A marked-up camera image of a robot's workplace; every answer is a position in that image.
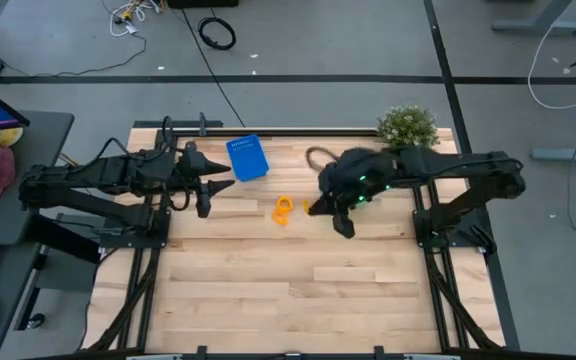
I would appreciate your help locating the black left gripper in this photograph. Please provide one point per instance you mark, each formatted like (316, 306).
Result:
(193, 167)

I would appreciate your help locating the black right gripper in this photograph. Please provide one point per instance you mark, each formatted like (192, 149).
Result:
(353, 180)

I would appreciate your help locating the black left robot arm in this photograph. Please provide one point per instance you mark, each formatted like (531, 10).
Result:
(93, 175)

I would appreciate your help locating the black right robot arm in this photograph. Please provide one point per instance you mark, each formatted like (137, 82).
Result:
(458, 162)

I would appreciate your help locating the blue plastic basket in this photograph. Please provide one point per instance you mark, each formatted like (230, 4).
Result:
(248, 160)

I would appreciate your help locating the small green potted plant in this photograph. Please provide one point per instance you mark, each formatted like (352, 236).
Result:
(408, 125)

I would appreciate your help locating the black floor box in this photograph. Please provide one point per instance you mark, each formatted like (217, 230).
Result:
(203, 3)

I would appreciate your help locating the desk foot with caster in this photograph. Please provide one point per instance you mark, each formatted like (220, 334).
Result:
(30, 300)

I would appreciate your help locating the dark grey desk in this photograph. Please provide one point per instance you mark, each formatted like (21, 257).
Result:
(8, 280)

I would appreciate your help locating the grey table base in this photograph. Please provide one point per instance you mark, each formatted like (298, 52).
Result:
(538, 25)
(568, 152)

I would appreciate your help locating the black aluminium table frame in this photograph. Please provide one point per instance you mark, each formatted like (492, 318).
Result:
(293, 132)

